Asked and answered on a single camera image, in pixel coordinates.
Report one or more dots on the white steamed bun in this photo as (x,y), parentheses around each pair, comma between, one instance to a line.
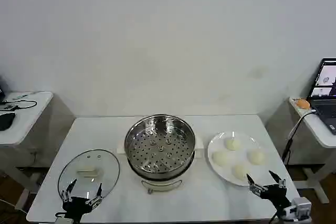
(220,158)
(256,156)
(232,144)
(239,171)

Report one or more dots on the orange round bread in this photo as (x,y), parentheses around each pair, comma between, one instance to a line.
(304,103)

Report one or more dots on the black laptop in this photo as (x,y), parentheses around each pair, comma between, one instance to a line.
(325,95)

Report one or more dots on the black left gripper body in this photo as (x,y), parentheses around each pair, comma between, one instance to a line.
(77,207)

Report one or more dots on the black computer mouse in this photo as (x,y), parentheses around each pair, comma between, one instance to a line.
(5,121)

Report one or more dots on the white electric cooker pot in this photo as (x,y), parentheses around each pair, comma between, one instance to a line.
(160,184)

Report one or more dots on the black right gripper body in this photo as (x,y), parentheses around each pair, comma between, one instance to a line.
(275,197)

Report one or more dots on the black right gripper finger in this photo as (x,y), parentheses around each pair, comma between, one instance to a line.
(278,179)
(254,186)

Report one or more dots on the white side table with laptop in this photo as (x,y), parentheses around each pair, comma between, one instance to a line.
(321,137)

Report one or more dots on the green pen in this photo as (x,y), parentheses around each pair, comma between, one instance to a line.
(21,96)

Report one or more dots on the perforated steel steamer basket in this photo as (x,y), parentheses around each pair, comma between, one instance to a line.
(160,145)

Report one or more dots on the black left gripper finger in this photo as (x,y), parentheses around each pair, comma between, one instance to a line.
(97,197)
(67,192)

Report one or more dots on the white side table with mouse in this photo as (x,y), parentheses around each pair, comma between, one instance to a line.
(29,121)

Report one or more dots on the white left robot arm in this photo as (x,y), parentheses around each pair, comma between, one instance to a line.
(64,221)

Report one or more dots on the white round plate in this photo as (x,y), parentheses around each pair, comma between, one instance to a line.
(236,136)

